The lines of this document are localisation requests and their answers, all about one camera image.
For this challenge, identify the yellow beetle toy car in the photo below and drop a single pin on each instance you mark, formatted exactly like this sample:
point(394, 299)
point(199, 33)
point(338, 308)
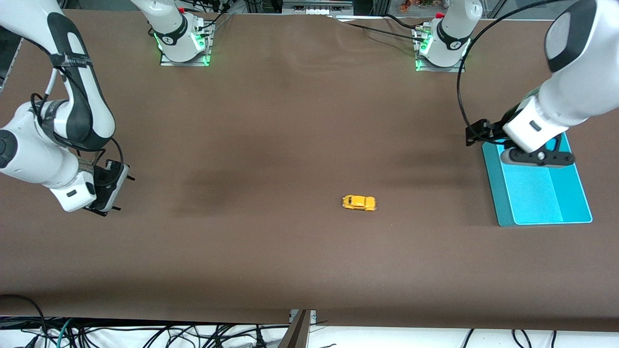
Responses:
point(359, 202)

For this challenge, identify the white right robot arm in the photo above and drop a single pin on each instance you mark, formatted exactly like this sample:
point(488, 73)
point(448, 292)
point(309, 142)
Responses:
point(29, 154)

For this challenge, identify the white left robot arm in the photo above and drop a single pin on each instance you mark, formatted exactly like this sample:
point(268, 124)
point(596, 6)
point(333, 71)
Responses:
point(580, 72)

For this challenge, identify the teal plastic bin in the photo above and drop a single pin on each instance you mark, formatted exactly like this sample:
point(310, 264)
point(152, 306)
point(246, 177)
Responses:
point(537, 198)

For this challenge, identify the brown table mat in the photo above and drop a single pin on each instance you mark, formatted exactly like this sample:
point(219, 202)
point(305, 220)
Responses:
point(309, 145)

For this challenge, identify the grey background device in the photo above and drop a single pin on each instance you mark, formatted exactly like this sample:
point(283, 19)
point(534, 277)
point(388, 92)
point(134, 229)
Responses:
point(316, 6)

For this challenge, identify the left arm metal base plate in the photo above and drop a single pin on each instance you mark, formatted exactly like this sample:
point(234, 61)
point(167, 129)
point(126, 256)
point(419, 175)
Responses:
point(454, 69)

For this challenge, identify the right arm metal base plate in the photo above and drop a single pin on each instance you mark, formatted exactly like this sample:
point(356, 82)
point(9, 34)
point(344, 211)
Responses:
point(193, 63)

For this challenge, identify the metal table bracket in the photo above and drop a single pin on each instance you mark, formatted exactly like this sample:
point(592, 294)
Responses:
point(300, 333)

